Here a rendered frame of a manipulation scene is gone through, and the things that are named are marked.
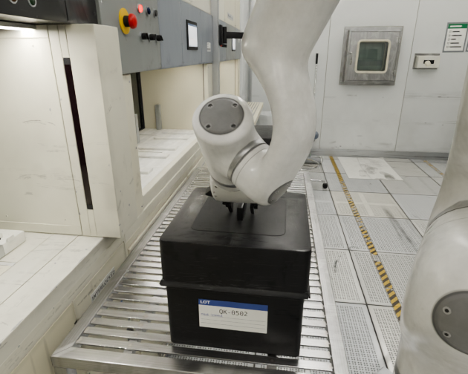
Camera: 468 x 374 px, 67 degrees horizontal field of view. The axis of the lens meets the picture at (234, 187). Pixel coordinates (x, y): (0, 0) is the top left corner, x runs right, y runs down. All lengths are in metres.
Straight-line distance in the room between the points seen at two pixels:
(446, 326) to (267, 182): 0.25
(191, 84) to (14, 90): 1.45
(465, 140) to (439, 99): 4.89
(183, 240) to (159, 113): 1.76
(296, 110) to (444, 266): 0.23
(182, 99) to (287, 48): 1.94
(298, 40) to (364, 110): 4.63
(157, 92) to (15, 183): 1.45
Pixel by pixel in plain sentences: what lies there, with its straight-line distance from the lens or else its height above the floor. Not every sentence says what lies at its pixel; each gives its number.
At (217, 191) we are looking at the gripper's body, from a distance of 0.66.
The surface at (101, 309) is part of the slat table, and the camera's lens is 0.96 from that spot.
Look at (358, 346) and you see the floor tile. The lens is 1.99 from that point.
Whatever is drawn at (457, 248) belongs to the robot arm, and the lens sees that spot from 0.38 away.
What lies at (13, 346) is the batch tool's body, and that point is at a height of 0.84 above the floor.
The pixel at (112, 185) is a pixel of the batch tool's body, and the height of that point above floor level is 1.02.
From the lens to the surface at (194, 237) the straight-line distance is 0.68.
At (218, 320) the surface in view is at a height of 0.84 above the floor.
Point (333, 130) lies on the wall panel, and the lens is 5.05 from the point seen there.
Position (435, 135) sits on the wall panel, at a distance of 5.39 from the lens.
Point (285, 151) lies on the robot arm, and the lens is 0.44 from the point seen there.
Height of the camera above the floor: 1.34
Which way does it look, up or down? 21 degrees down
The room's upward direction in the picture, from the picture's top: straight up
